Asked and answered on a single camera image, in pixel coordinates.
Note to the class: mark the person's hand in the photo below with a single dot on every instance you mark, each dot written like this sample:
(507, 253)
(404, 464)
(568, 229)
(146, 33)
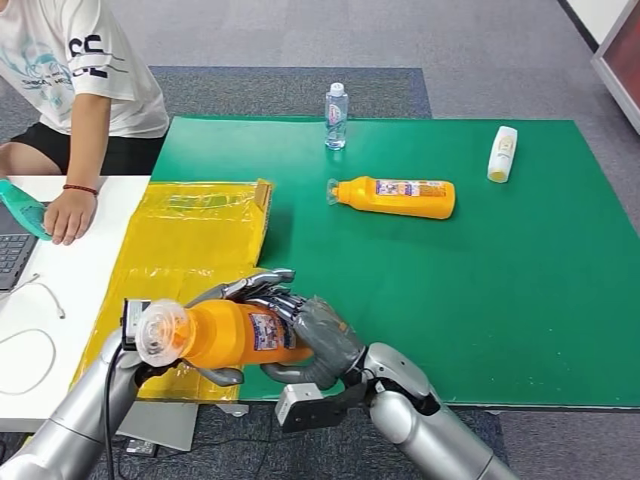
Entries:
(67, 215)

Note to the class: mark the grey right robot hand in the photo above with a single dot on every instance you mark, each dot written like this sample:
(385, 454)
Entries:
(330, 338)

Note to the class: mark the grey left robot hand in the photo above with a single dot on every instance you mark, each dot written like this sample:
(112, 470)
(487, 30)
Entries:
(250, 281)

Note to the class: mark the orange bottle with clear cap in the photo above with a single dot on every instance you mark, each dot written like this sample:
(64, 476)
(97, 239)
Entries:
(225, 334)
(400, 202)

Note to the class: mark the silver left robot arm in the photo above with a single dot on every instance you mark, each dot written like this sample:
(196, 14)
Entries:
(75, 424)

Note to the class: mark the person's forearm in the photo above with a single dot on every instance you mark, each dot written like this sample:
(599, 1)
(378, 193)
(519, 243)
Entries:
(87, 142)

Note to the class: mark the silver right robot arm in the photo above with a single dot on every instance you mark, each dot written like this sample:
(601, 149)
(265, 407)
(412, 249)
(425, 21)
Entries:
(425, 430)

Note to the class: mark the clear plastic water bottle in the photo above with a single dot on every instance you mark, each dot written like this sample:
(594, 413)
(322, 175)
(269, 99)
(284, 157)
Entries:
(336, 116)

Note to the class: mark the small white bottle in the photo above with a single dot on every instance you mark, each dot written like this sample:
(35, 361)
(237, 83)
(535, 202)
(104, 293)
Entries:
(502, 156)

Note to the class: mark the teal green pouch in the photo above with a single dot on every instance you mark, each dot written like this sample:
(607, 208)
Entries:
(25, 212)

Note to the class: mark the dark laptop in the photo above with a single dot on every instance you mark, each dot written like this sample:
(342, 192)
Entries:
(12, 255)

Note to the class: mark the yellow film covered cardboard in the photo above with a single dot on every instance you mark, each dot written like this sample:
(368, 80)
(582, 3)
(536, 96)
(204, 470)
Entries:
(170, 245)

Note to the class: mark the grey table foot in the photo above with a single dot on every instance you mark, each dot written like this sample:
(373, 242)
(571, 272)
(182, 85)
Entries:
(232, 409)

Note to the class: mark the person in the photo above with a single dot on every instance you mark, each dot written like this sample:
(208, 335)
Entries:
(60, 66)

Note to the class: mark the green table mat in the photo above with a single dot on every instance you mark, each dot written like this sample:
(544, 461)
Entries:
(450, 278)

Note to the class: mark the grey power strip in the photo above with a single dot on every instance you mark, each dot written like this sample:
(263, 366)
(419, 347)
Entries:
(141, 448)

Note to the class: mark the white framed red cabinet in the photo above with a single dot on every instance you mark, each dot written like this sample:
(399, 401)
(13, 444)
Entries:
(620, 60)

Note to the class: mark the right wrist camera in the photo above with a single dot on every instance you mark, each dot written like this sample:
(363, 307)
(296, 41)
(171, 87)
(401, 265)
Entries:
(305, 407)

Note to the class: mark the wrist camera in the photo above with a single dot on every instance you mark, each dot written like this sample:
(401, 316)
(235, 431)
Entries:
(305, 407)
(133, 324)

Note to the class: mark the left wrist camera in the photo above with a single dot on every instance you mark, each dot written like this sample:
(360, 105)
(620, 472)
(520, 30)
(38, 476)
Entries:
(133, 324)

